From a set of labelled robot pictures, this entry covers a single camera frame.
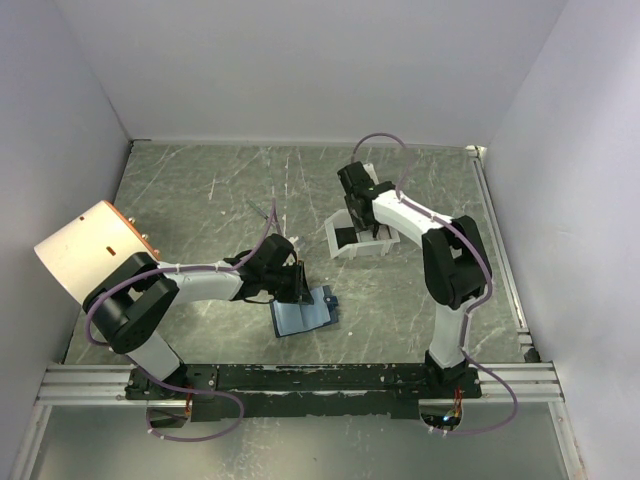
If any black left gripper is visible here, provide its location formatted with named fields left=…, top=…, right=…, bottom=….
left=264, top=259, right=315, bottom=305

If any blue leather card holder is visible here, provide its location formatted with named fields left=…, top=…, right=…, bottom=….
left=270, top=285, right=339, bottom=338

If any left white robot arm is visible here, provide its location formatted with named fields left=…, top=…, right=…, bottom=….
left=82, top=234, right=327, bottom=399

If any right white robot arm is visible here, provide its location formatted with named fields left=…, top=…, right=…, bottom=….
left=337, top=161, right=493, bottom=398

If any stack of credit cards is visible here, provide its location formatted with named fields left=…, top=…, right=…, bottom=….
left=357, top=225, right=392, bottom=243

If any flat black card in bin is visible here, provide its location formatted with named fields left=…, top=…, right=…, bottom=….
left=335, top=227, right=359, bottom=248

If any white plastic bin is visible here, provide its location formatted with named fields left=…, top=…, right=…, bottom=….
left=324, top=209, right=400, bottom=260

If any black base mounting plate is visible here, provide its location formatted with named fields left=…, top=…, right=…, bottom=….
left=125, top=363, right=481, bottom=422

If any beige cylindrical lamp shade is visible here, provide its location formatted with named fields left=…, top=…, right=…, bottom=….
left=34, top=200, right=159, bottom=304

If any aluminium frame rail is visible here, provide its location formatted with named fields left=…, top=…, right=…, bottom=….
left=11, top=317, right=587, bottom=479

